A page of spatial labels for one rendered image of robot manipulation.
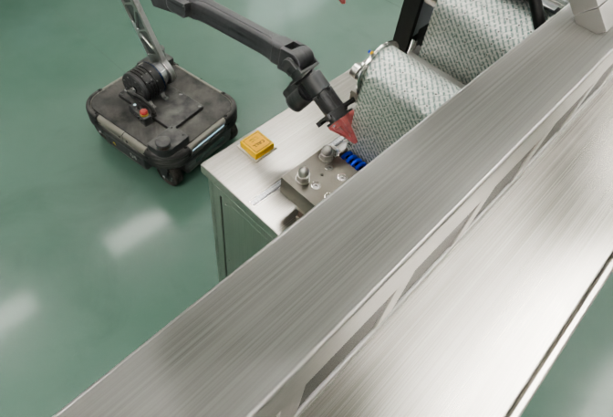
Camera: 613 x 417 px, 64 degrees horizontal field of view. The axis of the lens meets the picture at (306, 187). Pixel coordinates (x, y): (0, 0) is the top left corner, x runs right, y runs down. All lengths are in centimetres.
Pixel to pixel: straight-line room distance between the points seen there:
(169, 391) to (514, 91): 42
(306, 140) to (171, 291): 103
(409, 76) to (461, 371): 67
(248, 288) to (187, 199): 210
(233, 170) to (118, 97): 134
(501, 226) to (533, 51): 24
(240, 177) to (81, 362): 111
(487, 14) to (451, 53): 13
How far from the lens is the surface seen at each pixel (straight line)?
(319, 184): 119
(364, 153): 125
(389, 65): 111
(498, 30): 120
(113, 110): 255
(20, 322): 231
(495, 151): 47
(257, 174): 136
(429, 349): 59
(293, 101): 128
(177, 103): 251
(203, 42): 331
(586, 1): 68
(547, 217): 75
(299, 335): 33
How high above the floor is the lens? 197
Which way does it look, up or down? 52 degrees down
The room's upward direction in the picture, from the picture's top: 9 degrees clockwise
